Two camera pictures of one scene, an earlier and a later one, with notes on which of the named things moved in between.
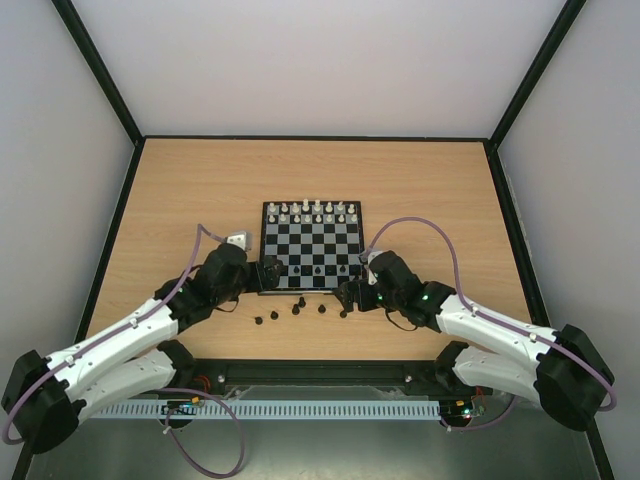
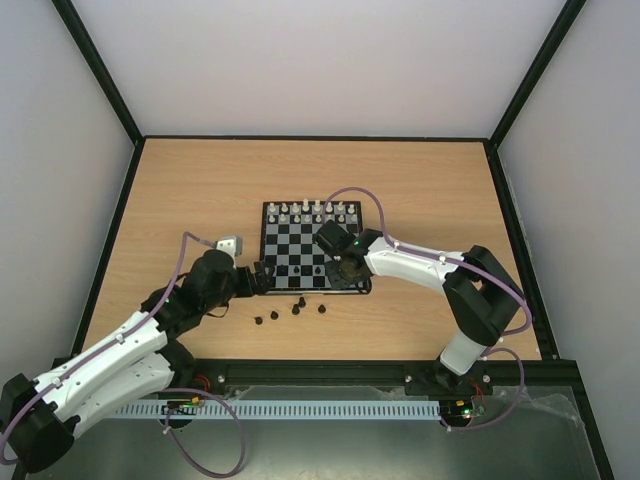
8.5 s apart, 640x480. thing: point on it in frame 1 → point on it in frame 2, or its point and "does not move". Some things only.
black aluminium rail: x=322 y=374 does not move
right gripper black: x=358 y=295 → x=338 y=277
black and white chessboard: x=319 y=244 does not move
